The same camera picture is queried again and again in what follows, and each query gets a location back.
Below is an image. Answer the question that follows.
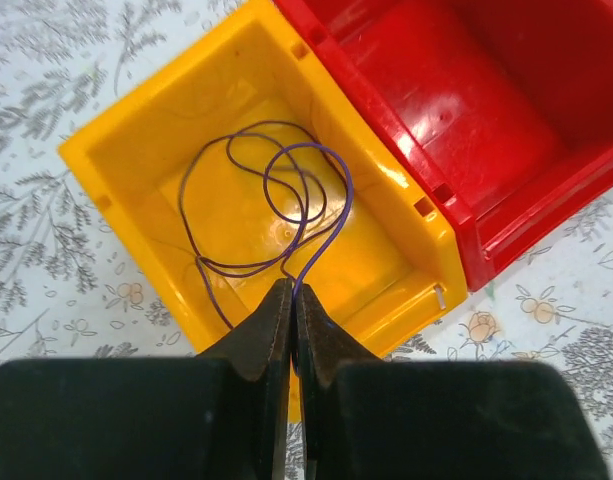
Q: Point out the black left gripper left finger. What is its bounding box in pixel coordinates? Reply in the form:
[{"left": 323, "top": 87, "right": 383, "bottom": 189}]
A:
[{"left": 0, "top": 280, "right": 292, "bottom": 479}]

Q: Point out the thin purple wire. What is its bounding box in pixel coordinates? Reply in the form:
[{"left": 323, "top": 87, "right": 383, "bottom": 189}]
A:
[{"left": 178, "top": 121, "right": 356, "bottom": 376}]

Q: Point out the yellow plastic bin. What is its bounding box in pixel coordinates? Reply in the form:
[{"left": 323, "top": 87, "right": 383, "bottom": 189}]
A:
[{"left": 57, "top": 0, "right": 468, "bottom": 421}]

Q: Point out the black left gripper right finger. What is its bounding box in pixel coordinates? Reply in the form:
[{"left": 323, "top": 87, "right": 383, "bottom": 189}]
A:
[{"left": 296, "top": 286, "right": 609, "bottom": 479}]

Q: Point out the floral table mat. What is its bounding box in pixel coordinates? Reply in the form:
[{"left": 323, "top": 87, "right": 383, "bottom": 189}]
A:
[{"left": 0, "top": 1, "right": 613, "bottom": 477}]

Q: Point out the red plastic bin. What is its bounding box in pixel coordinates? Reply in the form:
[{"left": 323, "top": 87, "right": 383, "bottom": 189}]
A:
[{"left": 279, "top": 1, "right": 613, "bottom": 291}]

